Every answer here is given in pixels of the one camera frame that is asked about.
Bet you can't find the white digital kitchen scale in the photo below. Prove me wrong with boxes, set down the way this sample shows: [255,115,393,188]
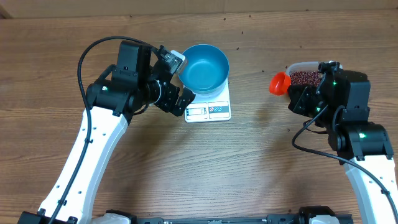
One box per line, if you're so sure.
[184,80,231,123]

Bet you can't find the red beans in container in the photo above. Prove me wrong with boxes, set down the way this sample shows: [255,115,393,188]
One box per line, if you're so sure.
[290,71,321,86]

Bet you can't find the clear plastic container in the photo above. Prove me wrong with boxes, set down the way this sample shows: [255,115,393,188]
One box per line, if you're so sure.
[284,61,321,77]

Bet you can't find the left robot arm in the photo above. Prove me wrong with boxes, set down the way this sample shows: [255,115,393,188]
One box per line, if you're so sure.
[18,37,195,224]

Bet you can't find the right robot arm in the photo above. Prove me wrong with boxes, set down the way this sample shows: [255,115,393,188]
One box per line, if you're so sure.
[287,61,397,223]

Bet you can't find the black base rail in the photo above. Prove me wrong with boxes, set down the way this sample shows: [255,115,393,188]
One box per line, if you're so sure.
[93,205,354,224]

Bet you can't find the blue plastic bowl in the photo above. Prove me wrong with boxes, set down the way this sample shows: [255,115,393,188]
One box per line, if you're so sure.
[179,44,230,95]

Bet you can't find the red measuring scoop blue handle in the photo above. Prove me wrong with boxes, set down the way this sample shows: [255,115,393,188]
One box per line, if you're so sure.
[269,72,291,96]

